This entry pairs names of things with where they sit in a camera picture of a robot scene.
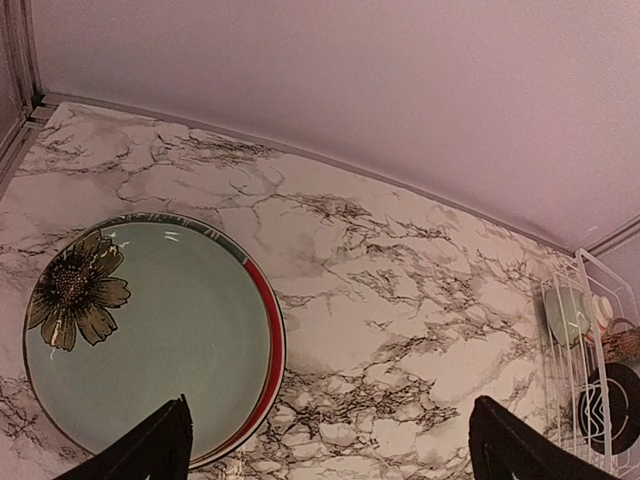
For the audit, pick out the pale green flower plate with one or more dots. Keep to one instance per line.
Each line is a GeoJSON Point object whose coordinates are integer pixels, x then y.
{"type": "Point", "coordinates": [70, 345]}

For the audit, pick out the dark red flower plate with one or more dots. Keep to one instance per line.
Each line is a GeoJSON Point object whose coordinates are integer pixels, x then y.
{"type": "Point", "coordinates": [623, 398]}

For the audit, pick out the aluminium right corner post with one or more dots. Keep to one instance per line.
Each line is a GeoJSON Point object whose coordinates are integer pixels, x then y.
{"type": "Point", "coordinates": [615, 238]}

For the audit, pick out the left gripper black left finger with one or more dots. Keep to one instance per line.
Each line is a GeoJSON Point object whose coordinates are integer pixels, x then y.
{"type": "Point", "coordinates": [157, 448]}

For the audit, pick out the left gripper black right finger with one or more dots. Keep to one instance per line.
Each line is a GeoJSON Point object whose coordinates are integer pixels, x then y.
{"type": "Point", "coordinates": [502, 446]}

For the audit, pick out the aluminium corner post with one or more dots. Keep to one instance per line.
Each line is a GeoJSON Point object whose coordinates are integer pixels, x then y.
{"type": "Point", "coordinates": [615, 238]}
{"type": "Point", "coordinates": [22, 112]}

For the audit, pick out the aluminium left corner post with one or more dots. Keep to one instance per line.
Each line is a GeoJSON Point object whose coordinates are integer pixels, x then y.
{"type": "Point", "coordinates": [22, 112]}

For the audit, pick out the pale green flower bowl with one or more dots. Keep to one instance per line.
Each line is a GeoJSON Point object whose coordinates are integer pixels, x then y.
{"type": "Point", "coordinates": [567, 314]}

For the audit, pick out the red green leaf plate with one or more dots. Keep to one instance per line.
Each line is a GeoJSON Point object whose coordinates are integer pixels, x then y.
{"type": "Point", "coordinates": [203, 321]}

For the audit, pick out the white wire dish rack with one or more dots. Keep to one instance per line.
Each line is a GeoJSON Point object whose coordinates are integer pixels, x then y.
{"type": "Point", "coordinates": [567, 369]}

